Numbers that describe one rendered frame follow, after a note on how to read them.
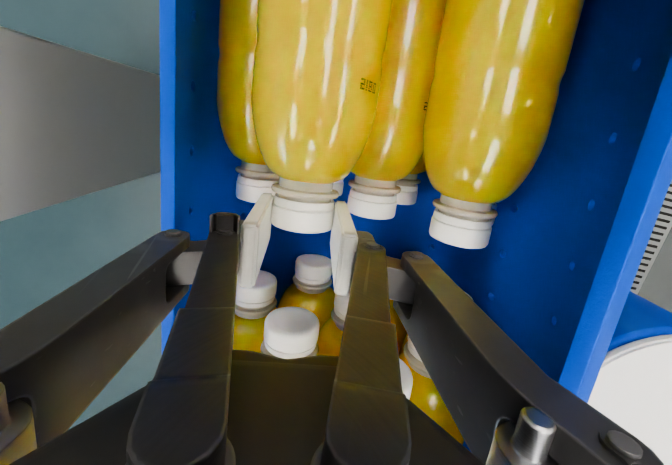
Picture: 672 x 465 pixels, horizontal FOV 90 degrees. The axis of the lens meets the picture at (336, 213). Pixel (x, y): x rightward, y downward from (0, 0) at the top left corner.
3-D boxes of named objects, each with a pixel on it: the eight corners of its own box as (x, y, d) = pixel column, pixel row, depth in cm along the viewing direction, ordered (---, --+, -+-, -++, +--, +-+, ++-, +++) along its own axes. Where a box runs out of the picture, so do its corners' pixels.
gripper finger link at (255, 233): (253, 289, 15) (236, 288, 15) (270, 238, 22) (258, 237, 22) (258, 226, 14) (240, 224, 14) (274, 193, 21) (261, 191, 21)
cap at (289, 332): (281, 326, 27) (283, 305, 26) (325, 342, 25) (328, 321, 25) (251, 353, 23) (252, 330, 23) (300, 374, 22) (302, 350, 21)
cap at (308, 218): (304, 183, 23) (301, 208, 24) (260, 184, 20) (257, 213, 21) (349, 194, 21) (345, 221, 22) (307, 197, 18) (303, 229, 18)
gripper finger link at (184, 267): (230, 291, 13) (151, 286, 13) (251, 246, 18) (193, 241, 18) (232, 256, 13) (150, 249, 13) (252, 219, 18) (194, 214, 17)
